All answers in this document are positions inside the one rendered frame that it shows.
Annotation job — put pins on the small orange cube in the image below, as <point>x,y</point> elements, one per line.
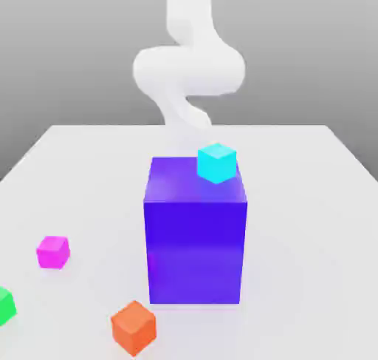
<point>133,327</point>

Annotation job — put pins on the small green cube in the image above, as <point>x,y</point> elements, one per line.
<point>5,306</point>

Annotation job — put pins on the small cyan cube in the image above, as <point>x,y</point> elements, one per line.
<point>217,163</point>

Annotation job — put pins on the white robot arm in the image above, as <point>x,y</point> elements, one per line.
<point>189,70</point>

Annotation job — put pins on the small magenta cube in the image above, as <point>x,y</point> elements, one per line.
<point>53,252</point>

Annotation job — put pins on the large purple box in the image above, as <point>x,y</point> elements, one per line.
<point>195,247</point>

